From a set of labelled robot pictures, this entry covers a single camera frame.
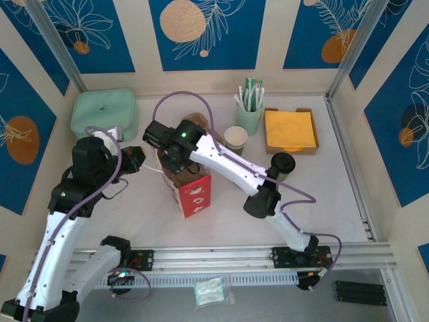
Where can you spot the green paper coffee cup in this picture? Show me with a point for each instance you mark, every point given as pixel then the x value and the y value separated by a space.
pixel 235 135
pixel 286 176

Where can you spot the red white paper bag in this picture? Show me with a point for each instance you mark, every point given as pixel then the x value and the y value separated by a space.
pixel 196 198

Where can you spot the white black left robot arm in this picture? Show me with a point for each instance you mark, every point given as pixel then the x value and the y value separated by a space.
pixel 57 251

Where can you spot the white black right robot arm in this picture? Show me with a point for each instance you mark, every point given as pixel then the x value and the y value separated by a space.
pixel 234 167

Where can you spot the mint green storage case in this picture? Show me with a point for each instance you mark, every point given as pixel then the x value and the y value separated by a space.
pixel 100 107

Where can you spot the white wrapped straw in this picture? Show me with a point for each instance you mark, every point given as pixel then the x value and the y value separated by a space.
pixel 240 94
pixel 262 95
pixel 236 99

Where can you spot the mint green straw holder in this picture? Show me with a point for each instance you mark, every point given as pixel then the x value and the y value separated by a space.
pixel 248 120

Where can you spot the green wrapped stir stick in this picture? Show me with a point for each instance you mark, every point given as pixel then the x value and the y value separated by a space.
pixel 258 89
pixel 248 90

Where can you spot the brown cardboard napkin tray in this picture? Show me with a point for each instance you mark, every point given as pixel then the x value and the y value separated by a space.
pixel 273 150

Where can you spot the yellow napkin stack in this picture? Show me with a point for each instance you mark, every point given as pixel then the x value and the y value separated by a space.
pixel 290 129

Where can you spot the black controller board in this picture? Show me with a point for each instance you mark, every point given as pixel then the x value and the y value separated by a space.
pixel 120 276
pixel 315 278

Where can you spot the clear bag of green packets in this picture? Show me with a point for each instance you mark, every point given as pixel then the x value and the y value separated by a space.
pixel 209 292

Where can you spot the black slotted rack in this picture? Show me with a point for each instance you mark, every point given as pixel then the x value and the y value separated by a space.
pixel 360 293

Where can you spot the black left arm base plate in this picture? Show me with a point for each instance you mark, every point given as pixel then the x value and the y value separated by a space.
pixel 144 260

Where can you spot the long aluminium mounting rail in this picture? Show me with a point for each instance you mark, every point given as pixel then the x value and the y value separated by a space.
pixel 218 256

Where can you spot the aluminium frame post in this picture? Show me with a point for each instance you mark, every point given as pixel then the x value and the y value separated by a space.
pixel 55 40
pixel 360 40

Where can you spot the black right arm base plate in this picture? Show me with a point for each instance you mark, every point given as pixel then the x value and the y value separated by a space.
pixel 281 258

